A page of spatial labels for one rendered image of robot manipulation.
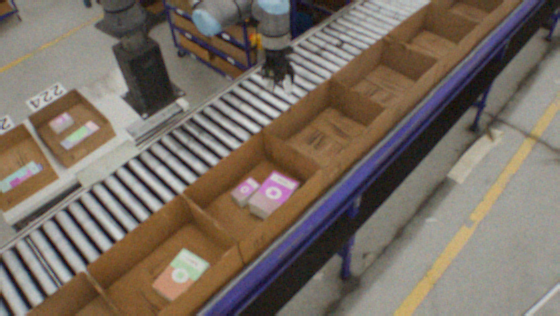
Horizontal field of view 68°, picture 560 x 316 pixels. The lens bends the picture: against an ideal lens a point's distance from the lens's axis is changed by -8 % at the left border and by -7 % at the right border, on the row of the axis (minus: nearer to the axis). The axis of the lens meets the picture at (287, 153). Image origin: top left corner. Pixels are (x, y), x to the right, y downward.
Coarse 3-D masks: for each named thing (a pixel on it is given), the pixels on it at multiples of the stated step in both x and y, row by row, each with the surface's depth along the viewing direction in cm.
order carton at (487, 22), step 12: (432, 0) 219; (444, 0) 231; (456, 0) 244; (468, 0) 242; (480, 0) 236; (492, 0) 231; (504, 0) 216; (456, 12) 239; (468, 12) 238; (480, 12) 238; (492, 12) 210; (504, 12) 227; (480, 24) 205; (492, 24) 221; (480, 36) 215
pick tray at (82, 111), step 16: (64, 96) 217; (80, 96) 219; (48, 112) 215; (64, 112) 221; (80, 112) 220; (96, 112) 212; (48, 128) 214; (112, 128) 204; (48, 144) 194; (80, 144) 195; (96, 144) 202; (64, 160) 192; (80, 160) 199
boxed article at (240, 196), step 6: (246, 180) 164; (252, 180) 164; (240, 186) 162; (246, 186) 162; (252, 186) 162; (258, 186) 162; (234, 192) 161; (240, 192) 161; (246, 192) 161; (252, 192) 161; (234, 198) 161; (240, 198) 159; (246, 198) 160; (240, 204) 160; (246, 204) 162
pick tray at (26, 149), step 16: (16, 128) 204; (0, 144) 202; (16, 144) 208; (32, 144) 207; (0, 160) 201; (16, 160) 200; (32, 160) 200; (0, 176) 194; (32, 176) 182; (48, 176) 188; (0, 192) 188; (16, 192) 180; (32, 192) 186; (0, 208) 179
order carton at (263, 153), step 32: (224, 160) 157; (256, 160) 172; (288, 160) 165; (192, 192) 152; (224, 192) 167; (320, 192) 161; (224, 224) 157; (256, 224) 156; (288, 224) 154; (256, 256) 148
